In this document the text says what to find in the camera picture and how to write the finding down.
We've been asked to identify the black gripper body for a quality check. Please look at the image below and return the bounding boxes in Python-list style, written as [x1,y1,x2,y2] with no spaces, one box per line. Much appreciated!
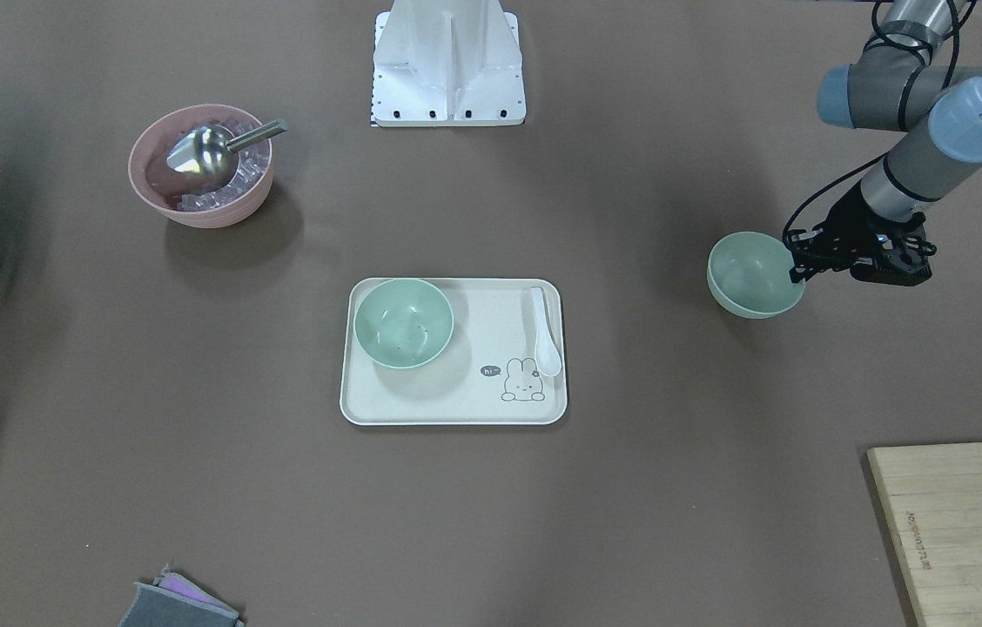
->
[813,186,937,287]

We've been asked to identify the green bowl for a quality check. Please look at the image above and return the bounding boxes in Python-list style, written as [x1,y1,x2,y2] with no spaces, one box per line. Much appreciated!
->
[706,232,805,319]
[352,278,455,369]

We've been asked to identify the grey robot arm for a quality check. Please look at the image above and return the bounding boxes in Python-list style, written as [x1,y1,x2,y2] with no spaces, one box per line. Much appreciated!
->
[782,1,982,287]

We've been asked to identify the bamboo cutting board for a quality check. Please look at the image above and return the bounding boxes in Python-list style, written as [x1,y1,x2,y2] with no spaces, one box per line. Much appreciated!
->
[866,443,982,626]

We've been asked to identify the white ceramic spoon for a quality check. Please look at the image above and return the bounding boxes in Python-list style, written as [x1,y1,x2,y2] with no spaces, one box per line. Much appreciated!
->
[529,287,563,378]

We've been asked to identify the cream rabbit print tray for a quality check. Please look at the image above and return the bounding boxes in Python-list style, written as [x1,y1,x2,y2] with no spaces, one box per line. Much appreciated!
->
[340,277,569,426]

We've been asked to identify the clear ice cubes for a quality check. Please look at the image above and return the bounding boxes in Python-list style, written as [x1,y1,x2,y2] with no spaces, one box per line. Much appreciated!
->
[168,118,271,212]

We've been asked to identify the pink bowl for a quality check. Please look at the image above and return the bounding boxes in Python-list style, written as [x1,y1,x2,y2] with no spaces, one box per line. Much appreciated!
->
[126,104,273,229]

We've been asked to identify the metal ice scoop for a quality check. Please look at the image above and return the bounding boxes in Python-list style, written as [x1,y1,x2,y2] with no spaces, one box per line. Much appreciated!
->
[165,118,288,194]

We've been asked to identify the purple cloth under grey cloth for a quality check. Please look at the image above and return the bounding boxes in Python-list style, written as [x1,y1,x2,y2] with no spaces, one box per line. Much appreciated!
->
[151,566,238,614]

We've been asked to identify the grey folded cloth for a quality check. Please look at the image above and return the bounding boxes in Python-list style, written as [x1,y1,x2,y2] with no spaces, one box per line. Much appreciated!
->
[118,583,246,626]

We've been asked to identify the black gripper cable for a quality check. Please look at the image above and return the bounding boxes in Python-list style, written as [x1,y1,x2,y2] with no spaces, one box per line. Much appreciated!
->
[782,0,979,240]

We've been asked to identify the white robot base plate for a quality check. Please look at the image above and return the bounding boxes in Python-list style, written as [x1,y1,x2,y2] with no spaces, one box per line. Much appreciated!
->
[369,1,528,128]

